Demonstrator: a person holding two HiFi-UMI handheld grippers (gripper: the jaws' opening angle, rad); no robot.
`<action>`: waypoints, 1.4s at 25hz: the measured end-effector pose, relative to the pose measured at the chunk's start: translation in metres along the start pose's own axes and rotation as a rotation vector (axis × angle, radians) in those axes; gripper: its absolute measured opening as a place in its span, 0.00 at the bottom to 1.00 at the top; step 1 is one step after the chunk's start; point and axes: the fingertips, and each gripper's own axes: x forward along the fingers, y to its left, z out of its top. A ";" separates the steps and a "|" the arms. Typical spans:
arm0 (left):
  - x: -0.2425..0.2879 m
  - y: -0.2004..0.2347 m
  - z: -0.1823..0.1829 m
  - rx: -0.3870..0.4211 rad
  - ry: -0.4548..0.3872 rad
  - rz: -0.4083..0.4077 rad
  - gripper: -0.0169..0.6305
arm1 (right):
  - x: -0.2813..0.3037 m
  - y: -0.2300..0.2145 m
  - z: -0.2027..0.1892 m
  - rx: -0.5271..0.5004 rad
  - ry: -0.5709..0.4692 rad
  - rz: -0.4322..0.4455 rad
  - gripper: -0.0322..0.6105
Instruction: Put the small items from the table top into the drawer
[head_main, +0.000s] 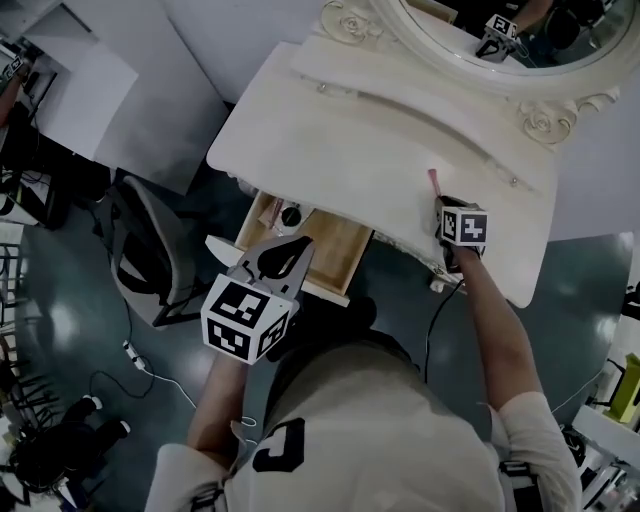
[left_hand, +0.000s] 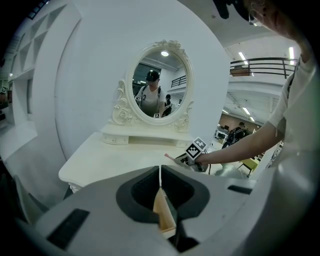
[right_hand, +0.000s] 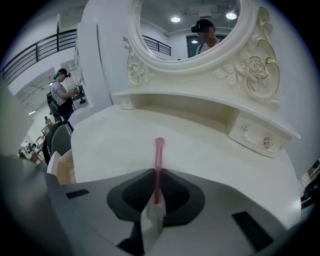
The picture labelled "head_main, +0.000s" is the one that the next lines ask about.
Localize black cable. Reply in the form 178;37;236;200
89;284;156;401

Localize small white drawer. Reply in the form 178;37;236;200
297;74;356;99
492;167;541;194

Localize black metal rack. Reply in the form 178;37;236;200
0;239;56;436

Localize person's left forearm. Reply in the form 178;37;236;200
187;349;249;456

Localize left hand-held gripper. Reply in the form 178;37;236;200
199;234;318;368

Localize white cabinet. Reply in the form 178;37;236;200
19;42;141;161

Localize large wooden drawer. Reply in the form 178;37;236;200
205;192;374;307

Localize short white cable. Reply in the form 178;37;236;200
144;368;201;414

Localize grey office chair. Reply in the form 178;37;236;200
97;174;206;329

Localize white ornate dressing table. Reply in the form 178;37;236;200
205;34;559;309

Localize person's white shirt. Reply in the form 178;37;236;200
144;342;584;512

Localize yellow-green chair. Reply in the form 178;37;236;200
604;352;640;424

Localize long white cable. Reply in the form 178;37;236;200
549;369;604;415

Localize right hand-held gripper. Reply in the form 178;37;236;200
433;194;489;274

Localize person's black trousers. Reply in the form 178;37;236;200
294;297;421;371

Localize white power strip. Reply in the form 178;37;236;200
122;339;149;371

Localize oval mirror, white frame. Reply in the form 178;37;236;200
319;0;640;146

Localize person's right forearm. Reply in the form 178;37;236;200
452;247;544;406

